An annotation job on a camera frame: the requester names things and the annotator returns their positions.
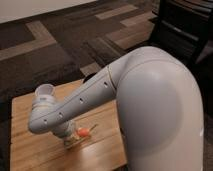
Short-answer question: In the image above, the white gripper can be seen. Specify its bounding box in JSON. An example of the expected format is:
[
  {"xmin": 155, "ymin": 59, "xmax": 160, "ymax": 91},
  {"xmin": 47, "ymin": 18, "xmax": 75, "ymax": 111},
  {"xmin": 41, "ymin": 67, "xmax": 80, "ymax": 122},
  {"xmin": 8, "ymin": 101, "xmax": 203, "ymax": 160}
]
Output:
[{"xmin": 52, "ymin": 121, "xmax": 82, "ymax": 148}]

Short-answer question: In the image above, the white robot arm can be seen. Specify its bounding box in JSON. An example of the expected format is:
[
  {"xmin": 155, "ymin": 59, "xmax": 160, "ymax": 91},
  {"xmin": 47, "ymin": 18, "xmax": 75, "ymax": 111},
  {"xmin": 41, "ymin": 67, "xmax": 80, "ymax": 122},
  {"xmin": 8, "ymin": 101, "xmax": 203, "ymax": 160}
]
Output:
[{"xmin": 28, "ymin": 46, "xmax": 204, "ymax": 171}]

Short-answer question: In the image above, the white paper cup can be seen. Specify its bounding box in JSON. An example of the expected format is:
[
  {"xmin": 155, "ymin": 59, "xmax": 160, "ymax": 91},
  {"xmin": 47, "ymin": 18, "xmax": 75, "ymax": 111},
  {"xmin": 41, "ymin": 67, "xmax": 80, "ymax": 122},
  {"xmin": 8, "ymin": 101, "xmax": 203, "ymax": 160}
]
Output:
[{"xmin": 32, "ymin": 84, "xmax": 57, "ymax": 115}]

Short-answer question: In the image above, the black furniture cabinet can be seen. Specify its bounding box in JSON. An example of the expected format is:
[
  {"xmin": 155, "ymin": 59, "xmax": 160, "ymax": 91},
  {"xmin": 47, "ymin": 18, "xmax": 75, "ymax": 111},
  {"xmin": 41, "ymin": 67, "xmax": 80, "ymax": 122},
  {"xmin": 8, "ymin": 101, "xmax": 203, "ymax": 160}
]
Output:
[{"xmin": 149, "ymin": 0, "xmax": 213, "ymax": 66}]

